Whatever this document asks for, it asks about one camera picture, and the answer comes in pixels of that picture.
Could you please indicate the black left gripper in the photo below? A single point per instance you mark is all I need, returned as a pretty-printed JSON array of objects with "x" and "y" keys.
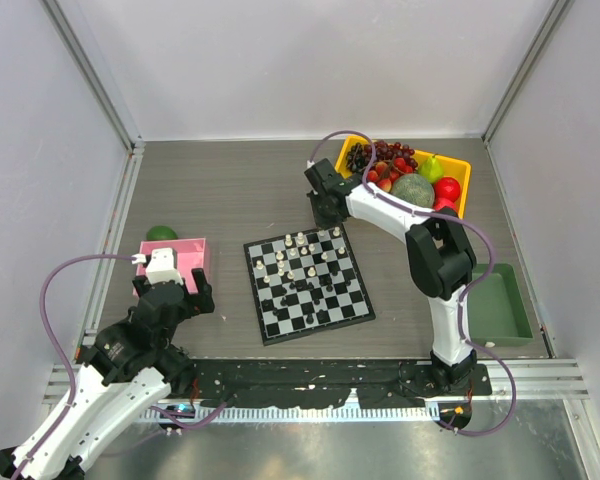
[{"x": 202, "y": 302}]

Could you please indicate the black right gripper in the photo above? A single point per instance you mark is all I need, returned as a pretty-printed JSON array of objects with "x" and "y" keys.
[{"x": 320, "y": 221}]

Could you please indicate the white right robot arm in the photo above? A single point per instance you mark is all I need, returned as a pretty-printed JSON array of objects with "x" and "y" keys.
[{"x": 440, "y": 257}]

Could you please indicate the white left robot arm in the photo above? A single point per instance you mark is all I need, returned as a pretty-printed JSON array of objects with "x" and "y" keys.
[{"x": 131, "y": 365}]

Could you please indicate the black white chess board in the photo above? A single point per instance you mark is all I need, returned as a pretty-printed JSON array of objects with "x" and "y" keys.
[{"x": 304, "y": 283}]

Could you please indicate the dark grape bunch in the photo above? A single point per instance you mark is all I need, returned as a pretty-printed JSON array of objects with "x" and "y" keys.
[{"x": 400, "y": 157}]

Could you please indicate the pink plastic box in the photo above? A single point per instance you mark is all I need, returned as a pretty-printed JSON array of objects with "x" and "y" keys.
[{"x": 190, "y": 254}]

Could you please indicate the green lime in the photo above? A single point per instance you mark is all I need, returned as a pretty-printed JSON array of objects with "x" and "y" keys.
[{"x": 161, "y": 233}]

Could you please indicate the green netted melon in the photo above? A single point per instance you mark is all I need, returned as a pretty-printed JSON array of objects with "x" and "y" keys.
[{"x": 414, "y": 189}]

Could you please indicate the green pear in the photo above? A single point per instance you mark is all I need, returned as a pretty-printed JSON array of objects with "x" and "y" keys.
[{"x": 431, "y": 169}]

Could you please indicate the red apple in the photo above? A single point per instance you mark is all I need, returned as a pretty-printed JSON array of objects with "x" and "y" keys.
[
  {"x": 448, "y": 188},
  {"x": 443, "y": 203}
]

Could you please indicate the yellow plastic fruit tray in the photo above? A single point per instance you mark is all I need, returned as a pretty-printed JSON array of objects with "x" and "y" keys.
[{"x": 458, "y": 169}]

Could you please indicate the green plastic tray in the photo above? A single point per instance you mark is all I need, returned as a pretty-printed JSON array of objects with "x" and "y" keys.
[{"x": 496, "y": 313}]

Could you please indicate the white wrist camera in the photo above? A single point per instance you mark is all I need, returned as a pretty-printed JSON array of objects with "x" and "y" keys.
[{"x": 160, "y": 266}]

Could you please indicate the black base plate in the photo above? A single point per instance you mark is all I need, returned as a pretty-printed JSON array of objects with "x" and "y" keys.
[{"x": 321, "y": 384}]

